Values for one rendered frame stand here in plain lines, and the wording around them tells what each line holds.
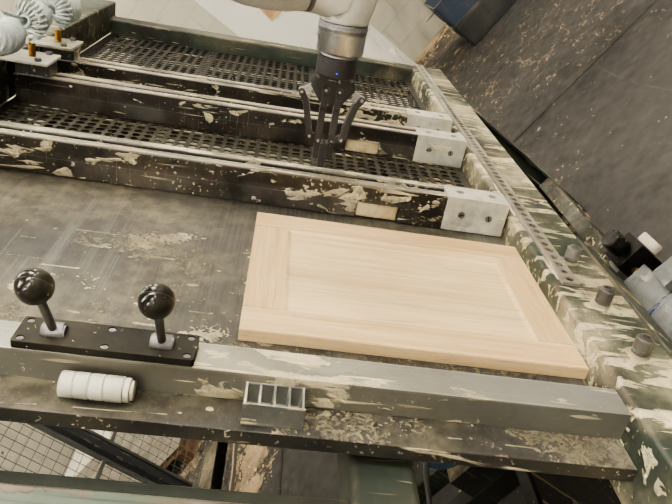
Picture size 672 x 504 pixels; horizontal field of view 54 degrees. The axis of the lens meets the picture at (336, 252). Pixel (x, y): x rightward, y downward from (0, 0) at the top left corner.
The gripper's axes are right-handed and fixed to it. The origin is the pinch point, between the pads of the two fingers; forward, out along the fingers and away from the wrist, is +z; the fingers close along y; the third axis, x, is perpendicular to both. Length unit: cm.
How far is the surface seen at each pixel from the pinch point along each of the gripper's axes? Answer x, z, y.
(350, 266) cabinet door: 30.6, 6.7, -5.3
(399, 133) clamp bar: -31.5, 1.9, -20.2
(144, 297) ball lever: 68, -7, 20
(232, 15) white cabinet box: -347, 32, 49
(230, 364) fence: 63, 4, 11
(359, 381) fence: 63, 4, -4
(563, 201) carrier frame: -103, 40, -101
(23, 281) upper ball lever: 68, -7, 32
